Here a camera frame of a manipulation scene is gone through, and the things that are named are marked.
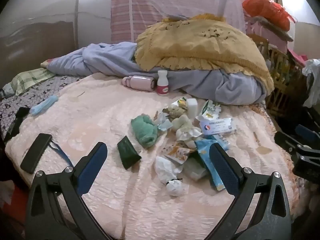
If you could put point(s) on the light blue tissue packet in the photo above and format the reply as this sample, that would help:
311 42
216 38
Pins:
203 152

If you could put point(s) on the yellow frilled blanket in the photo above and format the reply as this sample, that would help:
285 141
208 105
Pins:
200 42

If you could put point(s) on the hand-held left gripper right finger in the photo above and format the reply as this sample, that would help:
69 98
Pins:
225 170

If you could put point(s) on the beige crumpled tissue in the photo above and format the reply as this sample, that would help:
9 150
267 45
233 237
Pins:
173 111

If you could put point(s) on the pale green packet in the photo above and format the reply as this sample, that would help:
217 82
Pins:
195 171

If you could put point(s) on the dark green packet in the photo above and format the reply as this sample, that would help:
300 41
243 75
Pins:
128 153

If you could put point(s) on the dark patterned bedsheet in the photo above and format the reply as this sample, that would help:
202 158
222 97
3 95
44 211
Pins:
53 85

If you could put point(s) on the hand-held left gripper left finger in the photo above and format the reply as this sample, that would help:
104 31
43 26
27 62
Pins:
92 165

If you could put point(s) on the black-marked tissue ball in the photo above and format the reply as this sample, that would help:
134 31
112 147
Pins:
175 187

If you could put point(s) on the green white packet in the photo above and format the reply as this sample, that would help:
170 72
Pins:
209 110

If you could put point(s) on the white plastic bag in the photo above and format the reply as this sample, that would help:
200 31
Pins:
312 80

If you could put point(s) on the green plaid pillow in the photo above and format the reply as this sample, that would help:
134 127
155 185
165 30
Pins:
30 78

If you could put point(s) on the blue face mask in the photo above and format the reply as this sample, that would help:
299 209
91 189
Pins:
43 105

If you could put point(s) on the pale blue crumpled wrapper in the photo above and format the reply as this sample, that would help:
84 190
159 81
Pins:
162 123

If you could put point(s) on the orange white snack packet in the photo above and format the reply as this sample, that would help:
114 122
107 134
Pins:
178 152

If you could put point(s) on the green crumpled cloth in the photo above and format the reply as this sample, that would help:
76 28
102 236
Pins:
145 131

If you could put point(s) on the green yellow packet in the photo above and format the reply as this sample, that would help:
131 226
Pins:
179 103

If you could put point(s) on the white rectangular block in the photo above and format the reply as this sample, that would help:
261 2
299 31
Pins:
192 108

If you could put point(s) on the black rectangular device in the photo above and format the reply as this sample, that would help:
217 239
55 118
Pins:
36 152

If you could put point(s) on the large white crumpled tissue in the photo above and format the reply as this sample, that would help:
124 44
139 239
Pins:
165 167

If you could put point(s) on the white blue medicine box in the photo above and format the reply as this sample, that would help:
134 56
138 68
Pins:
217 127

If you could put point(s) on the black cloth object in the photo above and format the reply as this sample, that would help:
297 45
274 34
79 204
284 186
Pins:
17 122

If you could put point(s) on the stack of folded clothes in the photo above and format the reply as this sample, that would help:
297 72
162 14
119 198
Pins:
270 33

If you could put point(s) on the wooden slatted crib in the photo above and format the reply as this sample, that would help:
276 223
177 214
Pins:
282 80

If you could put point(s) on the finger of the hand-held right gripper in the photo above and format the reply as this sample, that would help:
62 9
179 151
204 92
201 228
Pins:
307 165
306 132

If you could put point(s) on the pink bottle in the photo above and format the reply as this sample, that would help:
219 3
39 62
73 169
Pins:
138 82

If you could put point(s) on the orange mesh bag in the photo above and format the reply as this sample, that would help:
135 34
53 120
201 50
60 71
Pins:
267 10

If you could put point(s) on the beige crumpled cloth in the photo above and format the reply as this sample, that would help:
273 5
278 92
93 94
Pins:
182 123

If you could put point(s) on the grey blue blanket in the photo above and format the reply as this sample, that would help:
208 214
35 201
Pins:
105 62

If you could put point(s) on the white red-labelled pill bottle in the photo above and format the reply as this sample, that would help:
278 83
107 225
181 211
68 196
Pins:
163 83

